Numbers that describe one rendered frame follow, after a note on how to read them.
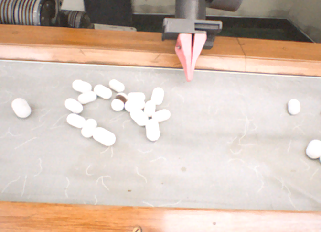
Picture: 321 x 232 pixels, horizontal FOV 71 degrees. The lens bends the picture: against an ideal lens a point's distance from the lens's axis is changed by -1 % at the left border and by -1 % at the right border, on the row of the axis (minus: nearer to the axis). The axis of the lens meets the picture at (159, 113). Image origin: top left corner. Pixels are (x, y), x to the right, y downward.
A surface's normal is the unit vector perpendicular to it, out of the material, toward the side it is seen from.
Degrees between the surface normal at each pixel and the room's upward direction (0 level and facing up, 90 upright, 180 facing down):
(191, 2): 40
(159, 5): 88
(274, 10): 89
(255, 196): 0
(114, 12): 86
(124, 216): 0
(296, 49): 0
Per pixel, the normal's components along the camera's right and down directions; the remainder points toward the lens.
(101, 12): 0.08, 0.66
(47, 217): 0.06, -0.70
